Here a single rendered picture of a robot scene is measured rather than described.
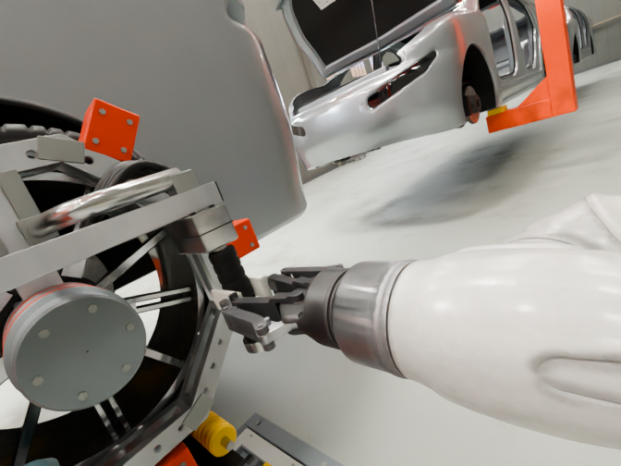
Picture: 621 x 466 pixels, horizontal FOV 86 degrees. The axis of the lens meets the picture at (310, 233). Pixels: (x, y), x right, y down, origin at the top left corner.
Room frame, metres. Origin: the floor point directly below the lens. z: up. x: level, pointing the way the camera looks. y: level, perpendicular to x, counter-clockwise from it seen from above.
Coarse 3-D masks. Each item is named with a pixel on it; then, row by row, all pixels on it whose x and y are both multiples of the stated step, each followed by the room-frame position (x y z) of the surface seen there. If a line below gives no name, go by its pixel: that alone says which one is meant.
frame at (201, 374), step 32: (0, 160) 0.49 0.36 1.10; (32, 160) 0.51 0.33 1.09; (64, 160) 0.53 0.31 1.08; (96, 160) 0.56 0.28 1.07; (192, 256) 0.65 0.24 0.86; (224, 320) 0.61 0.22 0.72; (224, 352) 0.59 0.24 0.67; (192, 384) 0.58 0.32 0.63; (160, 416) 0.53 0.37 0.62; (192, 416) 0.52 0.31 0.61; (128, 448) 0.49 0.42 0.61; (160, 448) 0.49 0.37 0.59
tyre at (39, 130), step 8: (0, 128) 0.57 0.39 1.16; (8, 128) 0.57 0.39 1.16; (16, 128) 0.58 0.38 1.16; (24, 128) 0.59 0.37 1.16; (32, 128) 0.60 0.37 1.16; (40, 128) 0.60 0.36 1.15; (0, 136) 0.56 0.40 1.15; (8, 136) 0.57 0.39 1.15; (16, 136) 0.57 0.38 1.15; (24, 136) 0.58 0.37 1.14; (32, 136) 0.59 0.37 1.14; (72, 136) 0.62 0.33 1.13; (136, 160) 0.68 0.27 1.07; (176, 392) 0.60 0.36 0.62
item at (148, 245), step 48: (48, 192) 0.69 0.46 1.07; (144, 240) 0.83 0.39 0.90; (192, 288) 0.69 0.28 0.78; (0, 336) 0.50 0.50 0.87; (192, 336) 0.65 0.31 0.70; (0, 384) 0.48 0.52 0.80; (144, 384) 0.66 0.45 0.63; (0, 432) 0.58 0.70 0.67; (48, 432) 0.59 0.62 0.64; (96, 432) 0.56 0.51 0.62
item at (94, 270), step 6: (90, 258) 0.90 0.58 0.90; (96, 258) 0.91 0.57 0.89; (90, 264) 0.89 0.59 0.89; (96, 264) 0.90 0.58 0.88; (102, 264) 0.91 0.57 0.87; (84, 270) 0.88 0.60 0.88; (90, 270) 0.89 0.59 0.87; (96, 270) 0.90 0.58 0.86; (102, 270) 0.91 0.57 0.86; (84, 276) 0.88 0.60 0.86; (90, 276) 0.88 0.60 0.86; (96, 276) 0.89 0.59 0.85; (108, 288) 0.90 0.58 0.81
